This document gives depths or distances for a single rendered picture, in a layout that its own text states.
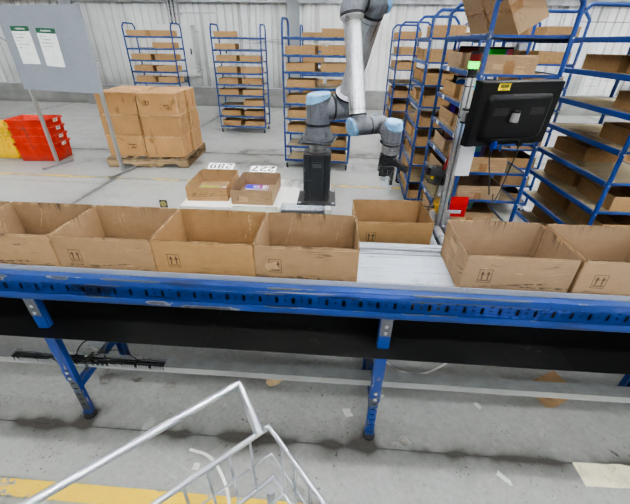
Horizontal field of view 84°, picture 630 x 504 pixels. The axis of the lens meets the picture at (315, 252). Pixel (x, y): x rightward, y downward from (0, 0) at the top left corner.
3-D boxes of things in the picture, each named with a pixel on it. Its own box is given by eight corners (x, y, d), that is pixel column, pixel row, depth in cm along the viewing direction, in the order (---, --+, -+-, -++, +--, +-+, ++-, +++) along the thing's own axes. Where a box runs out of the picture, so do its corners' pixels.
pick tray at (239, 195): (281, 185, 265) (281, 172, 260) (273, 205, 232) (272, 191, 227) (244, 184, 267) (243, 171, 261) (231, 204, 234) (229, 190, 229)
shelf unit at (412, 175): (394, 182, 495) (417, 15, 393) (430, 183, 491) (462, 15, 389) (401, 210, 411) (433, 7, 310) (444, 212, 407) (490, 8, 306)
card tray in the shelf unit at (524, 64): (462, 69, 244) (466, 52, 238) (507, 70, 242) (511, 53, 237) (482, 73, 209) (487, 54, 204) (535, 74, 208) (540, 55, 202)
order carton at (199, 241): (269, 245, 161) (267, 211, 153) (256, 282, 136) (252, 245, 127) (186, 241, 163) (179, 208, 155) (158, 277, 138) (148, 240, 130)
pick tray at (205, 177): (239, 182, 270) (238, 169, 265) (228, 201, 237) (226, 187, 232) (203, 181, 271) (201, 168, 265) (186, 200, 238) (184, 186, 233)
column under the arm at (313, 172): (299, 190, 256) (299, 145, 239) (335, 191, 256) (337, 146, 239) (296, 204, 234) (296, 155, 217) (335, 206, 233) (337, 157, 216)
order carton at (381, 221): (416, 227, 208) (421, 200, 200) (428, 252, 183) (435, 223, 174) (350, 225, 209) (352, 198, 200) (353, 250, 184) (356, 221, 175)
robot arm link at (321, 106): (302, 120, 222) (302, 90, 213) (326, 118, 228) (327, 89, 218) (311, 126, 210) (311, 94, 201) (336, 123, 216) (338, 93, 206)
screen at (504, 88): (516, 187, 205) (559, 78, 172) (538, 200, 192) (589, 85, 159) (445, 195, 194) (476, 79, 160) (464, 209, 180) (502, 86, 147)
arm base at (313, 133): (307, 133, 234) (307, 118, 228) (335, 135, 230) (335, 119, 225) (299, 141, 218) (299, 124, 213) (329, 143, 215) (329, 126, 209)
